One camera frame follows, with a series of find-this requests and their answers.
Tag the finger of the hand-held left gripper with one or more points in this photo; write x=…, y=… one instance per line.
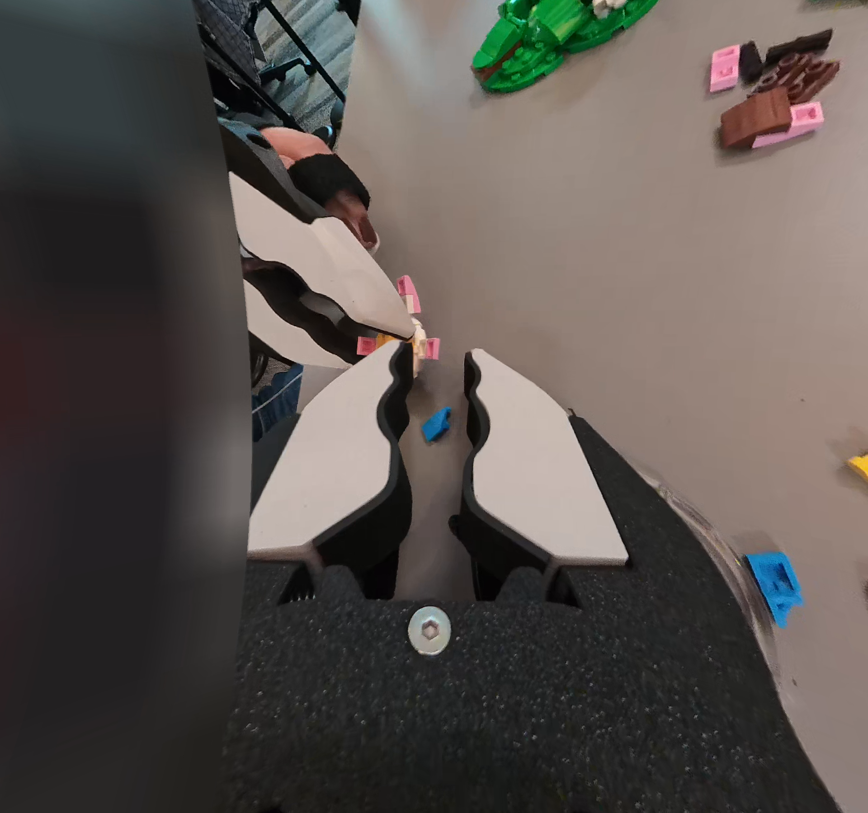
x=325, y=257
x=285, y=335

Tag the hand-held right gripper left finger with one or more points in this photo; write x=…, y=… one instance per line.
x=332, y=467

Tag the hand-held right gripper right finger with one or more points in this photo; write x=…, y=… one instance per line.
x=536, y=481

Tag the pink and white lego flower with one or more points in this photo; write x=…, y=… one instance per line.
x=428, y=346

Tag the small blue lego piece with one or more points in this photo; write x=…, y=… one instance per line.
x=436, y=425

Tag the large blue lego piece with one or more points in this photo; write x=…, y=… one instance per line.
x=773, y=582

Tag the green lego leaf build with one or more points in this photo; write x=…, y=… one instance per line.
x=542, y=33

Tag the yellow lego piece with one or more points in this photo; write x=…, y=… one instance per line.
x=860, y=466

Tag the brown lego slope brick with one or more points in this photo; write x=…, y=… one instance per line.
x=753, y=120

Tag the small pink lego tile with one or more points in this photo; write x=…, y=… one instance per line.
x=725, y=69

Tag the pink lego plate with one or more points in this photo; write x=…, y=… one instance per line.
x=805, y=118

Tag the black lego piece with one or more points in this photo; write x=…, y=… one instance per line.
x=750, y=62

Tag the dark brown studded lego plate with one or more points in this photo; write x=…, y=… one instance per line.
x=803, y=75

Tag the dark brown lego bar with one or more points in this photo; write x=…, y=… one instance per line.
x=800, y=45

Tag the person's left hand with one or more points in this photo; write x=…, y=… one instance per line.
x=298, y=144

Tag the person's leg in jeans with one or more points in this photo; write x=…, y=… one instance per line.
x=276, y=403

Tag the black mesh office chair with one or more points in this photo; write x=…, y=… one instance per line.
x=224, y=20

